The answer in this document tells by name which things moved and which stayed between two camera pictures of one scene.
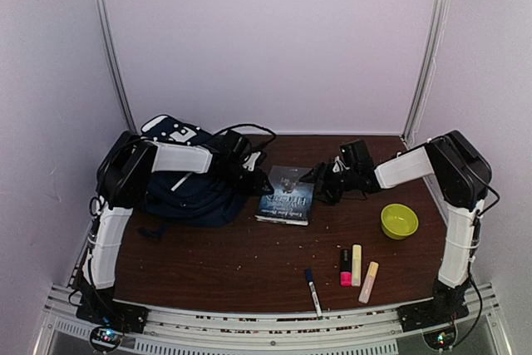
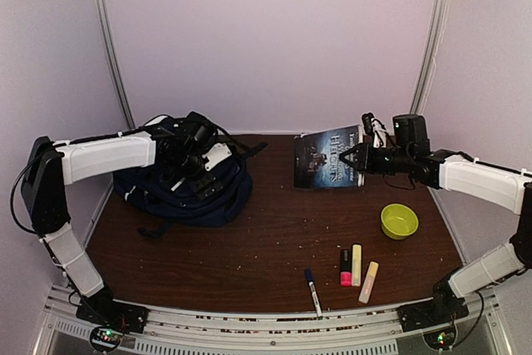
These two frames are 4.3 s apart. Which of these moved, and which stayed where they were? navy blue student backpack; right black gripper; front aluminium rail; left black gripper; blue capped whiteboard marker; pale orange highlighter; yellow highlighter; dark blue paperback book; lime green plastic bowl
Moved: dark blue paperback book; right black gripper; left black gripper
Stayed: blue capped whiteboard marker; yellow highlighter; navy blue student backpack; lime green plastic bowl; pale orange highlighter; front aluminium rail
